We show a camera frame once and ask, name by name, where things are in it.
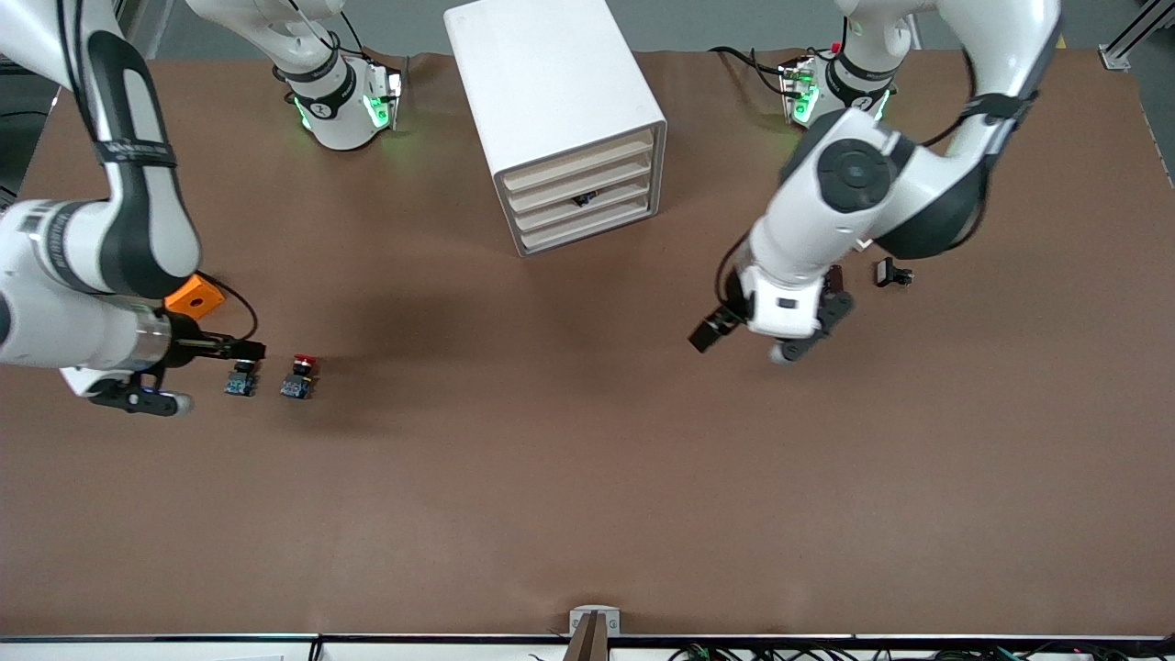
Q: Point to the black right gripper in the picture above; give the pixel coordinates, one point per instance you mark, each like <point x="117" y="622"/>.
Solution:
<point x="195" y="345"/>

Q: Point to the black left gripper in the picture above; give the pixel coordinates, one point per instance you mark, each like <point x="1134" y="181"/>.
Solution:
<point x="725" y="320"/>

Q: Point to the red push button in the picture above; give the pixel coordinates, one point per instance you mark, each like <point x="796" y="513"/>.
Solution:
<point x="296" y="386"/>

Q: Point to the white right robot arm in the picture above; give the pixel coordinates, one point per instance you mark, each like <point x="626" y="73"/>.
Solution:
<point x="55" y="266"/>

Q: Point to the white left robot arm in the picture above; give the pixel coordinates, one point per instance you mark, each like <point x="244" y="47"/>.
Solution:
<point x="817" y="229"/>

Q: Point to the yellow push button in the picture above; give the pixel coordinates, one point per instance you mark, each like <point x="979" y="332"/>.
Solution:
<point x="240" y="384"/>

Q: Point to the beige cabinet drawer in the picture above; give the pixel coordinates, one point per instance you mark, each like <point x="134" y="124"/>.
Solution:
<point x="551" y="231"/>
<point x="551" y="212"/>
<point x="551" y="173"/>

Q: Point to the white drawer cabinet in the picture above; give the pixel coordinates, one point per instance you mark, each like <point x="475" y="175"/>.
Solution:
<point x="542" y="73"/>

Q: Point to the dark brown component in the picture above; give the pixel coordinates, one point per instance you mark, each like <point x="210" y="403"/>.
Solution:
<point x="835" y="275"/>

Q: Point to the brown table mat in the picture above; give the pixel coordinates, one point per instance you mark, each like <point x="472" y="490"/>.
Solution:
<point x="587" y="459"/>

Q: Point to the small black component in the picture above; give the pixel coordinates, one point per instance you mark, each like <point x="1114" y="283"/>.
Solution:
<point x="886" y="272"/>

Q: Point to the silver base connector block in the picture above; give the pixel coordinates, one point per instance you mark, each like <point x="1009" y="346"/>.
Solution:
<point x="799" y="87"/>
<point x="390" y="96"/>

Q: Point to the orange black switch box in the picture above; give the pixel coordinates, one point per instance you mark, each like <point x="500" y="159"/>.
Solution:
<point x="197" y="296"/>

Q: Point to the black left camera bracket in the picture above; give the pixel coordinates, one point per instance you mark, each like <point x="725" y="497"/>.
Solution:
<point x="831" y="317"/>

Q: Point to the black camera bracket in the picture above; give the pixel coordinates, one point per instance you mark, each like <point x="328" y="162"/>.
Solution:
<point x="119" y="395"/>
<point x="831" y="317"/>

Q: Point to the black right camera bracket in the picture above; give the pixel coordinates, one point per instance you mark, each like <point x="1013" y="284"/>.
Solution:
<point x="119" y="395"/>

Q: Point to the grey metal clamp bracket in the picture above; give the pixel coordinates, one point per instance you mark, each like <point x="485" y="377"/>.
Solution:
<point x="574" y="617"/>

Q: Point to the brown tapered post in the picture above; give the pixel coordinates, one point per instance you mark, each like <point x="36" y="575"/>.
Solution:
<point x="589" y="643"/>

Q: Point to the white table edge rail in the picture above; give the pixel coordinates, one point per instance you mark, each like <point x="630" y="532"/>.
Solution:
<point x="413" y="650"/>

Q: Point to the aluminium frame profile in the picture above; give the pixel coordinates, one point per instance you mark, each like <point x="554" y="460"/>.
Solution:
<point x="1115" y="57"/>

